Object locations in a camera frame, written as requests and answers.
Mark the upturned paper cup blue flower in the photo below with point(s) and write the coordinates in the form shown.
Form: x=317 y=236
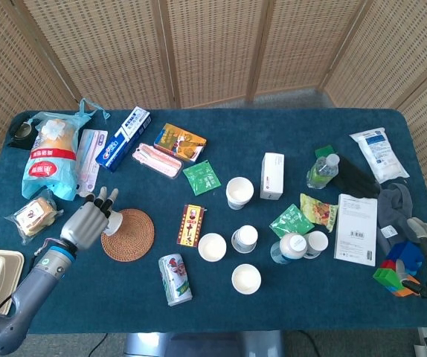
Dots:
x=244 y=239

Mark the bamboo folding screen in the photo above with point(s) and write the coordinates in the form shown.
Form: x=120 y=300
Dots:
x=213 y=48

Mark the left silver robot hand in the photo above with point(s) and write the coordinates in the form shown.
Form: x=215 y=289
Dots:
x=85 y=223

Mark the round woven rattan coaster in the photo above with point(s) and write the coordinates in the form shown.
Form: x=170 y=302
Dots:
x=135 y=241

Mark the pink cutlery case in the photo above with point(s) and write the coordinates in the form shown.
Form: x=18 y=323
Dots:
x=157 y=161

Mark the green label water bottle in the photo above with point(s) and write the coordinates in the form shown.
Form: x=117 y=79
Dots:
x=322 y=172

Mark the light blue bread bag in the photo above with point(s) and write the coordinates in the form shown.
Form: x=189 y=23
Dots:
x=51 y=160

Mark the small white carton box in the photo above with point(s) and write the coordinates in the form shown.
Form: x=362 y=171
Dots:
x=272 y=175

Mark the green tea sachet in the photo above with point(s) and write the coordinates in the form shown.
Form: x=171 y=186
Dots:
x=291 y=221
x=201 y=177

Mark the pink toothbrush package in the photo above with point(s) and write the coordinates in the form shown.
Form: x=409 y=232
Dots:
x=89 y=163

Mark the colourful toy building blocks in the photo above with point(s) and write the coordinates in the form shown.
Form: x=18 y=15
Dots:
x=403 y=256

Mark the yellow orange carton box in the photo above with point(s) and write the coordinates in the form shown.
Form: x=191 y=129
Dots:
x=180 y=143

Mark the grey socks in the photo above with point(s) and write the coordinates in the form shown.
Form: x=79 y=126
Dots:
x=394 y=208

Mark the flat white barcode box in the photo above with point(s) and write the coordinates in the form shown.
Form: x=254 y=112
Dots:
x=356 y=228

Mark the teal table cloth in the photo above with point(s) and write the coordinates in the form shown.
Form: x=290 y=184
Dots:
x=213 y=312

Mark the black cloth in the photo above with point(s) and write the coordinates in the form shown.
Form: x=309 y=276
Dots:
x=358 y=178

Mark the blue white toothpaste box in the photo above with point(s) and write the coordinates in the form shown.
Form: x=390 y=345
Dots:
x=124 y=139

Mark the black round pouch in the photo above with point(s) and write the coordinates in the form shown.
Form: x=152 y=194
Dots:
x=20 y=130

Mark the yellow snack packet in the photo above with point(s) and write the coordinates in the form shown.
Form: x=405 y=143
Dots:
x=319 y=211

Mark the white paper cup green print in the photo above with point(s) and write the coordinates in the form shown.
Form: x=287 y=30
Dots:
x=115 y=221
x=246 y=279

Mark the red yellow spice box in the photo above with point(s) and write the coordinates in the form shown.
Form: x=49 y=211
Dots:
x=190 y=225

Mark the paper cup dark blue flower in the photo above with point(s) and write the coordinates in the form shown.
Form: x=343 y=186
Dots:
x=318 y=241
x=212 y=247

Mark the wrapped sandwich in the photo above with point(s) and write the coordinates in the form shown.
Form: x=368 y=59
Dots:
x=33 y=219

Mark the stacked paper cups blue flower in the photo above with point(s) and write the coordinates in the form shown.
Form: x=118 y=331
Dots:
x=239 y=192

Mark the white cotton pad pack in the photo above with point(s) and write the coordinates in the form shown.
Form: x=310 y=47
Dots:
x=379 y=154

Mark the white green drink can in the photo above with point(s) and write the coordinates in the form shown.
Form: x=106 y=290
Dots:
x=175 y=280

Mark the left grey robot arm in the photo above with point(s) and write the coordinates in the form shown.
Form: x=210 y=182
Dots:
x=35 y=286

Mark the dark green card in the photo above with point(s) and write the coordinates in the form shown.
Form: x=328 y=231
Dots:
x=323 y=150

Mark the milk drink bottle blue label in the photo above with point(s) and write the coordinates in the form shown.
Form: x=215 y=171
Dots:
x=291 y=247

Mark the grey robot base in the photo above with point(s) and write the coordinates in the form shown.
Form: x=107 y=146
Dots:
x=198 y=344

